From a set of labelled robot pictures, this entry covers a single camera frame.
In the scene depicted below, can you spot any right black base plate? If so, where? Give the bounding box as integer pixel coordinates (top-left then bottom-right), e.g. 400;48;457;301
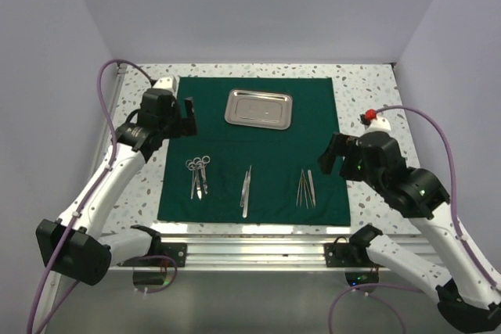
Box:
323;236;376;268

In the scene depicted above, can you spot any aluminium mounting rail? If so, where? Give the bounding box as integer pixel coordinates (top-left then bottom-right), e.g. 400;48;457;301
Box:
105;232;431;272

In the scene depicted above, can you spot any steel scissors small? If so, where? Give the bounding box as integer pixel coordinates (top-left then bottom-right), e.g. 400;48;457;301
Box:
193;155;211;200

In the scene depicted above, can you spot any steel scalpel handle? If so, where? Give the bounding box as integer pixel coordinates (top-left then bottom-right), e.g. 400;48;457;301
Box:
240;171;249;208
242;166;252;218

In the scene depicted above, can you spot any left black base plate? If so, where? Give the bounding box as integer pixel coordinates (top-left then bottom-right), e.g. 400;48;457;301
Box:
120;242;187;268

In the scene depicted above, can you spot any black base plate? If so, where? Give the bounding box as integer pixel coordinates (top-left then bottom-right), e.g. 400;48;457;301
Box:
323;236;376;268
120;242;187;268

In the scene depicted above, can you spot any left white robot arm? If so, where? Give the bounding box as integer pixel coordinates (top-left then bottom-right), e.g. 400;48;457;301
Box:
35;88;197;286

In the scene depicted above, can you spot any green surgical cloth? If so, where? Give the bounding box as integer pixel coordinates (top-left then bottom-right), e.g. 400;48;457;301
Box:
157;77;351;226

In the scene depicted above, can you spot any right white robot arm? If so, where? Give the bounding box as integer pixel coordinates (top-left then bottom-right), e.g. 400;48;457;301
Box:
318;131;500;333

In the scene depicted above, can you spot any steel scissors large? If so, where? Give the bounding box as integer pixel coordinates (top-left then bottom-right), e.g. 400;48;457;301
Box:
186;158;202;199

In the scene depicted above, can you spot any steel instrument tray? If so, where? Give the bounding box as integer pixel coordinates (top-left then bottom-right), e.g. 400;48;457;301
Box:
224;89;293;131

